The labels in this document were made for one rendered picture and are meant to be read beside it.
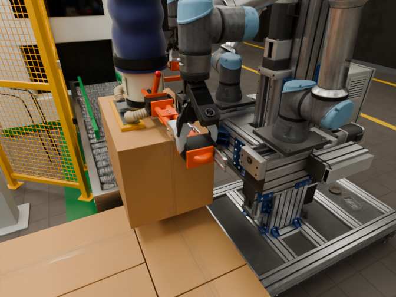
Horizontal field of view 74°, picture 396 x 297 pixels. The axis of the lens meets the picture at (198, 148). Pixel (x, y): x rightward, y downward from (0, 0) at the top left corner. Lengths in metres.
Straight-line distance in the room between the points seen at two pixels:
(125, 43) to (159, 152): 0.43
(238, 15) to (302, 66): 0.67
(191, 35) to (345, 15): 0.47
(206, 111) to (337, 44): 0.49
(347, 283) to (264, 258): 0.58
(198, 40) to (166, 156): 0.56
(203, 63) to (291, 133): 0.61
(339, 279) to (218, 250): 0.99
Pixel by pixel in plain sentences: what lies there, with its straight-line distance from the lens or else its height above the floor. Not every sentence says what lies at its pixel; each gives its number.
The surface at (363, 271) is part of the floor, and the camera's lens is 2.17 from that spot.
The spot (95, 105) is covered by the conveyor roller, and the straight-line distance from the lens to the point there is 2.90.
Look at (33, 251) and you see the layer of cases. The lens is 1.49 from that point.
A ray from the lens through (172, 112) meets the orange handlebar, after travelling 0.90.
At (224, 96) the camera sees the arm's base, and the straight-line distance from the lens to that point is 1.47.
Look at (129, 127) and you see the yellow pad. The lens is 1.11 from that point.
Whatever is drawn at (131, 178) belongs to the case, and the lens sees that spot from 1.06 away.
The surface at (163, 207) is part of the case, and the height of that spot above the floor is 0.74.
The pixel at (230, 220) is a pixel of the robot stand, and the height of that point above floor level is 0.21.
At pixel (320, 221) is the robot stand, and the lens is 2.05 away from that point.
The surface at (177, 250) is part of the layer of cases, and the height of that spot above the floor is 0.54.
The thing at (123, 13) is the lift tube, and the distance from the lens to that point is 1.09.
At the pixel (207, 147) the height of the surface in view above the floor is 1.22.
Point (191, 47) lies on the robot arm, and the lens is 0.60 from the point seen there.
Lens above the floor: 1.57
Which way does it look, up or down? 31 degrees down
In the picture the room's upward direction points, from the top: straight up
